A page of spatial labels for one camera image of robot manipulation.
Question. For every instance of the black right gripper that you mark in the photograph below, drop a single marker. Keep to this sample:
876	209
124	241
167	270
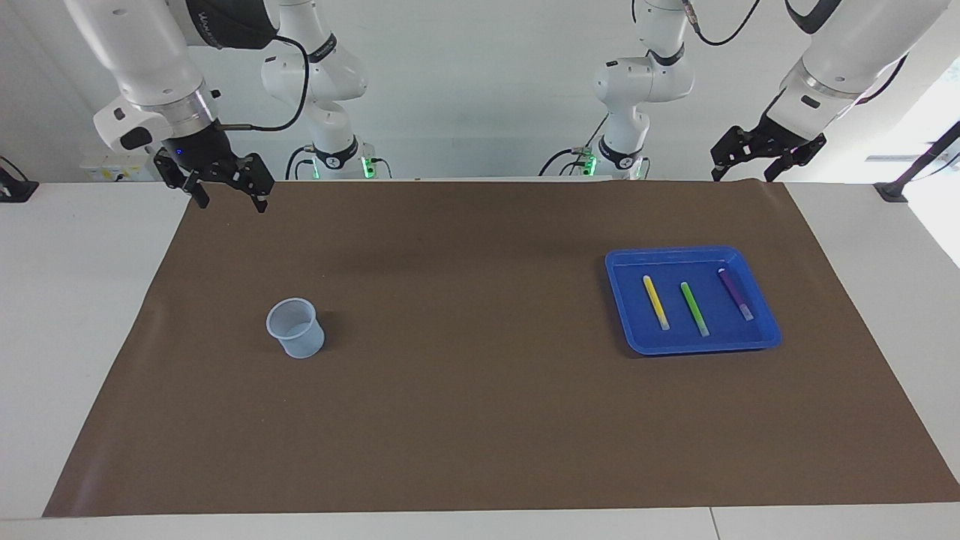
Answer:
196	148

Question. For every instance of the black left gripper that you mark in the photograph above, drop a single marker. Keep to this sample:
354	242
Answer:
776	135

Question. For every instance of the purple pen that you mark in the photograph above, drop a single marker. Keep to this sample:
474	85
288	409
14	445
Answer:
735	292

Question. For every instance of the green pen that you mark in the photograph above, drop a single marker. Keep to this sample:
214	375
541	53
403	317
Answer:
694	307

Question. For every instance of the yellow pen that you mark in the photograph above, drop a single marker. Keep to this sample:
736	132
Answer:
655	300

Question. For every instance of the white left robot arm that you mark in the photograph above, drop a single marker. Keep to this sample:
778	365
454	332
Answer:
855	52

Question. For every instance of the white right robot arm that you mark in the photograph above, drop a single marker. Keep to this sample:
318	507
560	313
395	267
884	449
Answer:
142	60

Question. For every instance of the blue plastic tray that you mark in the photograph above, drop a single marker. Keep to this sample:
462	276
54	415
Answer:
637	330

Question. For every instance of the translucent plastic cup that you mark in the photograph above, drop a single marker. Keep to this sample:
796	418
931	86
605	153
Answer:
298	337

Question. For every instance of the black table clamp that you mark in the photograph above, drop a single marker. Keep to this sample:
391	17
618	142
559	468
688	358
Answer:
15	191

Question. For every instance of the brown table mat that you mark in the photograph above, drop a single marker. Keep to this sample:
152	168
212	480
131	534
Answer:
480	390

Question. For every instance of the white wall socket box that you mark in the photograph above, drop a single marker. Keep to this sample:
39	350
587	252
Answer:
112	165

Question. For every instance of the black camera stand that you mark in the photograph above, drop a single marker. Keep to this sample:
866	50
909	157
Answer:
919	165

